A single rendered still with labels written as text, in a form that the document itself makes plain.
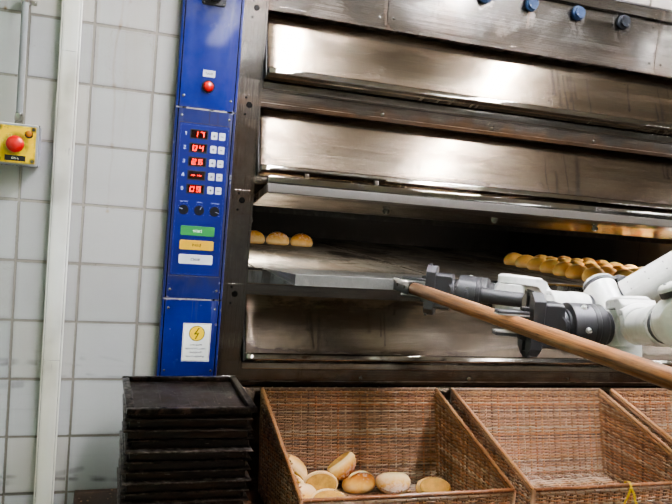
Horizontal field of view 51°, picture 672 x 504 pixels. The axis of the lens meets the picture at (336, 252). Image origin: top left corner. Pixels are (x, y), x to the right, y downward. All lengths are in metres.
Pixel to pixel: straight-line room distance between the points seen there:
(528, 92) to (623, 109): 0.35
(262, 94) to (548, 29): 0.94
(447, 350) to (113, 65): 1.25
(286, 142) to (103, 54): 0.52
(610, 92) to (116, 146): 1.54
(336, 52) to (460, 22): 0.41
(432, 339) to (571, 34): 1.05
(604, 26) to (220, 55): 1.24
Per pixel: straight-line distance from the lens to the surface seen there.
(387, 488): 2.07
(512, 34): 2.34
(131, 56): 1.97
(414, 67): 2.16
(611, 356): 1.13
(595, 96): 2.47
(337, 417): 2.11
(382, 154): 2.10
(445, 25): 2.23
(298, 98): 2.03
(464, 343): 2.26
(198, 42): 1.96
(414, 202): 1.97
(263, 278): 2.01
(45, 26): 1.99
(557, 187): 2.36
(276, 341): 2.04
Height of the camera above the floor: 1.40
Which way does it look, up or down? 4 degrees down
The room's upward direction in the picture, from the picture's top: 5 degrees clockwise
